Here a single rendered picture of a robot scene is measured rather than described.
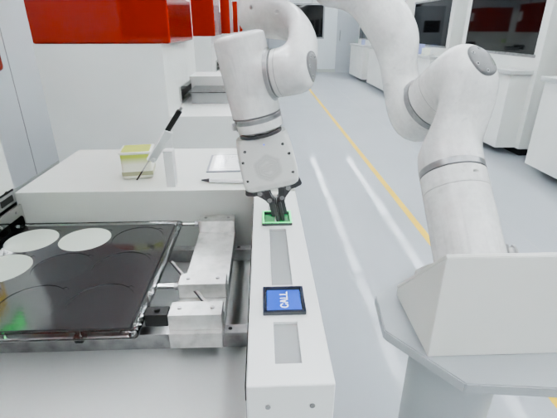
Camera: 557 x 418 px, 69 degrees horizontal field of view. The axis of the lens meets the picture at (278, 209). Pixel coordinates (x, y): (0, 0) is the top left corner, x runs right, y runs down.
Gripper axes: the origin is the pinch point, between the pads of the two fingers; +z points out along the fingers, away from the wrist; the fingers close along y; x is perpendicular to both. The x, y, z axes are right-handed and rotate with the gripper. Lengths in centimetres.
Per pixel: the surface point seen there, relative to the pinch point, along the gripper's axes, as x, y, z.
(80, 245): 1.9, -40.4, -0.1
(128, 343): -19.0, -27.6, 9.4
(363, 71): 1022, 240, 122
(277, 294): -24.9, -1.5, 1.5
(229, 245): 4.3, -12.1, 7.9
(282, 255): -13.1, -0.5, 2.6
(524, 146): 354, 261, 144
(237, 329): -18.3, -10.0, 11.4
